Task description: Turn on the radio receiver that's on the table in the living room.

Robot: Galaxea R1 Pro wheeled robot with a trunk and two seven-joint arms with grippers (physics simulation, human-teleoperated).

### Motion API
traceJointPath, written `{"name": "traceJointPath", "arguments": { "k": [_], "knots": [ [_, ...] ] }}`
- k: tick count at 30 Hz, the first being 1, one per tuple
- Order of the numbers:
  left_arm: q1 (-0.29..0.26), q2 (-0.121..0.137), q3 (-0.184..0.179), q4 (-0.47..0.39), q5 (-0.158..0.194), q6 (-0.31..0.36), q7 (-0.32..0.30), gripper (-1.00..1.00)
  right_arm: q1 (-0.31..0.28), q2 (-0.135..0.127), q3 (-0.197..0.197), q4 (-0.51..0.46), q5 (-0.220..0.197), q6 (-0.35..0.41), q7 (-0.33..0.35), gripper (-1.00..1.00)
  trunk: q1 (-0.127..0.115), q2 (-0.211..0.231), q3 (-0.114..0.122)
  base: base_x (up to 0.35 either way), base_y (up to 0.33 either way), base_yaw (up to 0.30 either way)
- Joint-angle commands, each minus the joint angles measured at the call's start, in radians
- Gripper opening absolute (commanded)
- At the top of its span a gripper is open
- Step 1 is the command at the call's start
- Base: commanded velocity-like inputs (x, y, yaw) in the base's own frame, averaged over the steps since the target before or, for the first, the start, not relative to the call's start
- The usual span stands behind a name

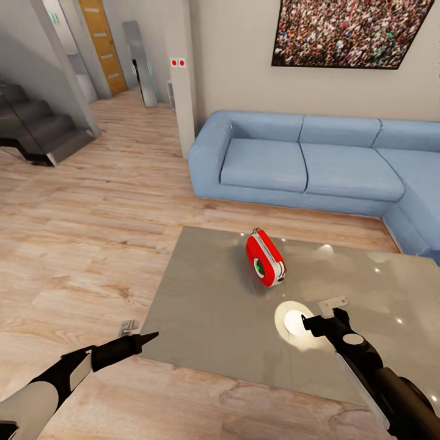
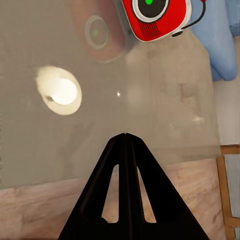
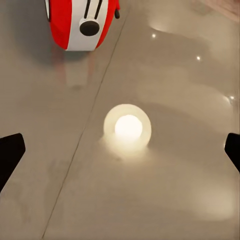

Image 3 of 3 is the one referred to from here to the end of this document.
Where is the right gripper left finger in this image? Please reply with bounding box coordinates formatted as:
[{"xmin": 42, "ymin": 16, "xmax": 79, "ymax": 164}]
[{"xmin": 0, "ymin": 133, "xmax": 26, "ymax": 192}]

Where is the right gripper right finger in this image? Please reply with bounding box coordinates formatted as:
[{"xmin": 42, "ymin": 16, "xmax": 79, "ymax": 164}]
[{"xmin": 224, "ymin": 132, "xmax": 240, "ymax": 172}]

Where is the radio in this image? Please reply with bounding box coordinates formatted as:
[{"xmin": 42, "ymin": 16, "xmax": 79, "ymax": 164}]
[{"xmin": 44, "ymin": 0, "xmax": 120, "ymax": 52}]

